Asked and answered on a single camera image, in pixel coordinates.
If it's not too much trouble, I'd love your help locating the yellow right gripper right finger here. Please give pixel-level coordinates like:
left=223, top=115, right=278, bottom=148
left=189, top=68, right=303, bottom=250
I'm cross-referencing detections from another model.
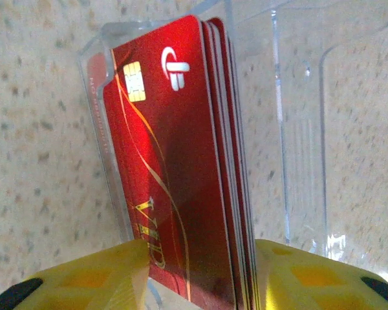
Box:
left=254, top=238, right=388, bottom=310

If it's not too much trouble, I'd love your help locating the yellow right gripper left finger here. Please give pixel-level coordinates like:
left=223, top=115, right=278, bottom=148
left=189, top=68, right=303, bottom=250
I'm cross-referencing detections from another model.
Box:
left=0, top=238, right=151, bottom=310

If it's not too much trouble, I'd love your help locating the clear acrylic card stand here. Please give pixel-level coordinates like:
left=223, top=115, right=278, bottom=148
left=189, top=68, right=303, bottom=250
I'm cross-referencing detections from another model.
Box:
left=77, top=0, right=388, bottom=291

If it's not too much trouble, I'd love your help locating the red VIP credit card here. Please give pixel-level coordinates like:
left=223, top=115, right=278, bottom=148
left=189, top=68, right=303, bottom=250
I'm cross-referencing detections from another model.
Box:
left=217, top=17, right=260, bottom=310
left=200, top=19, right=246, bottom=310
left=102, top=14, right=237, bottom=310
left=209, top=17, right=255, bottom=310

